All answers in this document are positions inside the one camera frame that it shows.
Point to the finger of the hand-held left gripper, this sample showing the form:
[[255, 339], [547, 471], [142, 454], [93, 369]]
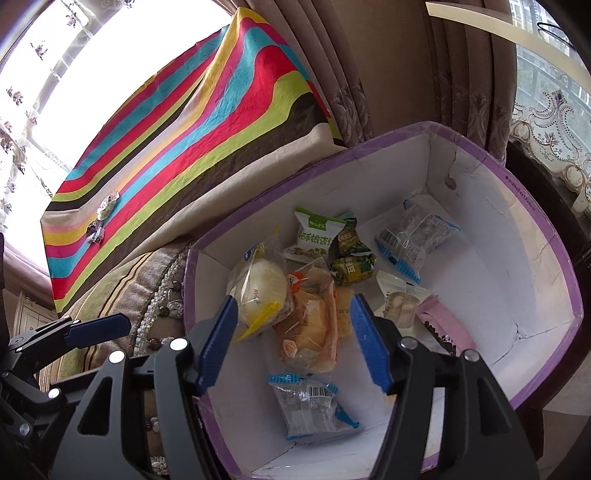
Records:
[[97, 330], [51, 396]]

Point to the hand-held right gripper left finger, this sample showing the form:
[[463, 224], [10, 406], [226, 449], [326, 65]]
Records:
[[217, 346]]

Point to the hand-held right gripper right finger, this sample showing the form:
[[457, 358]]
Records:
[[369, 346]]

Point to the small bread packet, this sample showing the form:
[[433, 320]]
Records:
[[344, 309]]

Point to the white pastry packet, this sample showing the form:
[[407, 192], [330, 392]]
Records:
[[105, 207], [401, 304]]

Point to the sliced bread packet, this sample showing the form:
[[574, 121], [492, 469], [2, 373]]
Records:
[[304, 323]]

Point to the olive gold snack packet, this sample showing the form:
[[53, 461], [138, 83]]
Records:
[[353, 272]]

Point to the round bun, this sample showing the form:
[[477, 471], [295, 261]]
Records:
[[263, 286]]

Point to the pink snack packet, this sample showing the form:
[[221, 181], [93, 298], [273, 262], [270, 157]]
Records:
[[452, 327]]

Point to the clear packet with blue edges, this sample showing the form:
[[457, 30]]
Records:
[[415, 235], [309, 410]]

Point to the green crinkled snack packet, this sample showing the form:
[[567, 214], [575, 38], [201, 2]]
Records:
[[353, 235]]

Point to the white and green snack packet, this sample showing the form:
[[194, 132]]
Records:
[[314, 230]]

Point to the purple rimmed cardboard box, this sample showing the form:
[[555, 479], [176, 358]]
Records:
[[485, 286]]

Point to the striped sofa cushion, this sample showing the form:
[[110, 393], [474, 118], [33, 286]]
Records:
[[129, 286]]

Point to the dark striped snack packet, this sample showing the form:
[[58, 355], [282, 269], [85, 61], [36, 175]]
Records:
[[95, 232]]

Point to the colourful striped cloth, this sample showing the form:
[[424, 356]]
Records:
[[184, 138]]

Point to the sheer floral curtain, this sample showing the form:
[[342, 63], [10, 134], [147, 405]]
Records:
[[27, 115]]

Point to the brown patterned curtain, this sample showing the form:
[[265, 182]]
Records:
[[392, 69]]

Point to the white lace curtain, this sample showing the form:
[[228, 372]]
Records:
[[554, 129]]

